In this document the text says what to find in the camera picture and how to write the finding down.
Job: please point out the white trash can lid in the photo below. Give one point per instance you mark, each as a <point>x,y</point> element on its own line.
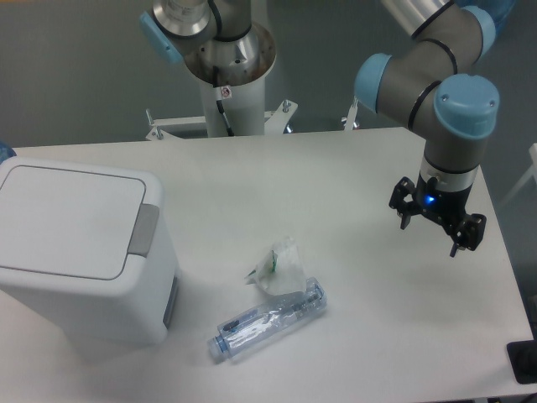
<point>71,222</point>

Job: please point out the black device at table edge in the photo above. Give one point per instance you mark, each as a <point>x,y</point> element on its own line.
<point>522,356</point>

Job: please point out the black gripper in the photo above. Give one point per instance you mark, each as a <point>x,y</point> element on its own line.
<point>441,197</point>

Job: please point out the blue object at left edge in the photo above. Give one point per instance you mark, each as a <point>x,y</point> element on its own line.
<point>6,152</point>

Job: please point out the white frame at right edge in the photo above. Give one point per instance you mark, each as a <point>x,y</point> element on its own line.
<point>528,176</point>

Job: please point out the crumpled clear plastic wrapper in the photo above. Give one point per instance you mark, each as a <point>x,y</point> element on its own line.
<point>280,271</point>

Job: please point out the crushed clear plastic bottle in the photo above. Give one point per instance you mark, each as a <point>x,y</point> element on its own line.
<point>276,315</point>

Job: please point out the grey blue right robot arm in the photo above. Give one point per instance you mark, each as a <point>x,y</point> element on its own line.
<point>430,92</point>

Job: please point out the white plastic trash can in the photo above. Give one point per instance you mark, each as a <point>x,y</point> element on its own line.
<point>136,306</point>

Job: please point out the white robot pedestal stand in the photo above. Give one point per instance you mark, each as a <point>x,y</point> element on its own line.
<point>231,77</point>

